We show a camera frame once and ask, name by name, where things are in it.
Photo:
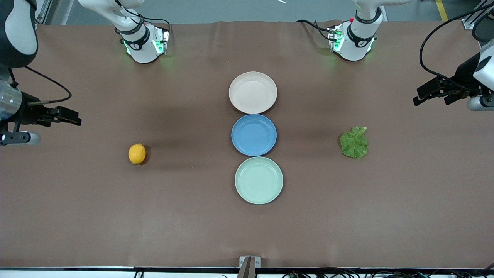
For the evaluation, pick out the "green lettuce leaf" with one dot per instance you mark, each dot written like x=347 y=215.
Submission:
x=354 y=143

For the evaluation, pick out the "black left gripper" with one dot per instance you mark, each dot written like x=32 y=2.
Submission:
x=464 y=75

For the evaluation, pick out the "blue round plate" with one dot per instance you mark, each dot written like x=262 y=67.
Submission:
x=253 y=135

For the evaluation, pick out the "silver right base connector plate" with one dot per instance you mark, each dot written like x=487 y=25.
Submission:
x=164 y=38

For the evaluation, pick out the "aluminium frame profile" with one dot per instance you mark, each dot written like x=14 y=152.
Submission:
x=469 y=24

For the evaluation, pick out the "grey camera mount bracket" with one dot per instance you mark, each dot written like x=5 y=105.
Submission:
x=249 y=266

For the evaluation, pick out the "beige round plate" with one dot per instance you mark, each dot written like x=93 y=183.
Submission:
x=252 y=92

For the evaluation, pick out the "pale green round plate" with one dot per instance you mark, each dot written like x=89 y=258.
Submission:
x=258 y=180

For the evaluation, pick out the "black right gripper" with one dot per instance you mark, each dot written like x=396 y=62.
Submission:
x=27 y=112

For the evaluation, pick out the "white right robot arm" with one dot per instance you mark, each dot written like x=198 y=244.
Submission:
x=142 y=46

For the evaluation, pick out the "silver base connector plate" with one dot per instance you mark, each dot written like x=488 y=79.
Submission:
x=164 y=38
x=332 y=36

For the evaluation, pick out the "yellow lemon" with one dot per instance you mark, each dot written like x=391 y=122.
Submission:
x=137 y=153

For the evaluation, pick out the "silver left base connector plate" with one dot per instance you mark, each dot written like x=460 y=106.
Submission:
x=332 y=36

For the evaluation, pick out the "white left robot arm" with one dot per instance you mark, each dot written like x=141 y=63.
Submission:
x=359 y=42

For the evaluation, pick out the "brown table cover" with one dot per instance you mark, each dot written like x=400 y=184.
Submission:
x=347 y=212

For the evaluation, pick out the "white table edge rail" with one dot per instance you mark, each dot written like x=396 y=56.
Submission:
x=58 y=274

